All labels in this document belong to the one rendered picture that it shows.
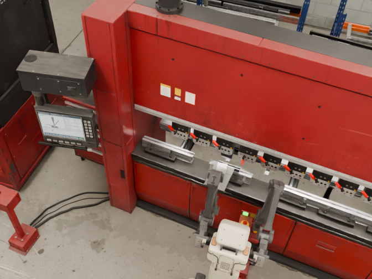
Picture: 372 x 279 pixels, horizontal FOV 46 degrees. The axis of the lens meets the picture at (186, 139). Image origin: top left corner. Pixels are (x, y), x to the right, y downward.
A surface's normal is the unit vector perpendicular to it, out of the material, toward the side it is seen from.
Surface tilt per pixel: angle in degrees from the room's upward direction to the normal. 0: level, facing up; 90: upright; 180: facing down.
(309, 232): 90
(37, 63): 0
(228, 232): 47
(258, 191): 0
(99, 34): 90
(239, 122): 90
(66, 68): 0
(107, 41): 90
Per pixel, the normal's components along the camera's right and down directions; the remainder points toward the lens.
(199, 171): 0.04, -0.68
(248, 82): -0.40, 0.66
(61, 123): -0.15, 0.73
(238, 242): -0.21, 0.05
